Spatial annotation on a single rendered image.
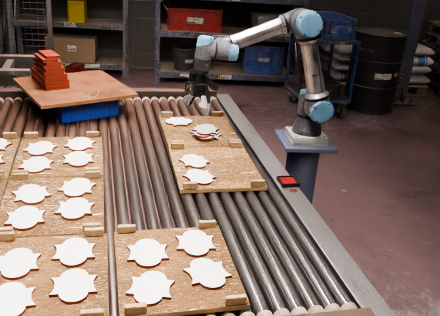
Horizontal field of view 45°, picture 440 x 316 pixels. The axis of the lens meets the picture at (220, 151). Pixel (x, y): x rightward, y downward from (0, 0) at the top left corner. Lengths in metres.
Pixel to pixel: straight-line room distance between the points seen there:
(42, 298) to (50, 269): 0.13
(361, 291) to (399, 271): 1.84
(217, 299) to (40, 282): 0.49
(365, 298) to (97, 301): 0.75
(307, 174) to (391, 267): 0.99
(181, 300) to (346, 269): 0.55
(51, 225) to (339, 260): 0.94
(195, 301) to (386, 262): 2.20
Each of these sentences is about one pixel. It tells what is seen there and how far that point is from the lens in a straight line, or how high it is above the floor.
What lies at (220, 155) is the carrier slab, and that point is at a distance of 2.34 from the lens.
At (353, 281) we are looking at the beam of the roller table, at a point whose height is 0.92.
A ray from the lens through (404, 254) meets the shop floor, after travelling 3.67.
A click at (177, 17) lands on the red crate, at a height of 0.81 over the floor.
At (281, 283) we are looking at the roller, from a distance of 1.62.
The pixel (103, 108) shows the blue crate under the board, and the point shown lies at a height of 0.97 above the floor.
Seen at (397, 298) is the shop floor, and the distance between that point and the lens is 3.26.
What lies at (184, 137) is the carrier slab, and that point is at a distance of 2.52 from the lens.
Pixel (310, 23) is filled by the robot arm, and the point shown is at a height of 1.49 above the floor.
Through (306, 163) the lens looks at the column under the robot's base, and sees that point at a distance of 2.78.
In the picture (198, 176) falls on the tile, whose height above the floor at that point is 0.95.
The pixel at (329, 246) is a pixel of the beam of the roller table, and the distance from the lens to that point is 1.83.
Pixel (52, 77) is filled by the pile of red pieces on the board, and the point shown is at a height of 1.11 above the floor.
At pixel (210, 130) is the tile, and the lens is 2.51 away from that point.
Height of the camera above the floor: 1.88
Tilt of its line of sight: 23 degrees down
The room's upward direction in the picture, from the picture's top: 4 degrees clockwise
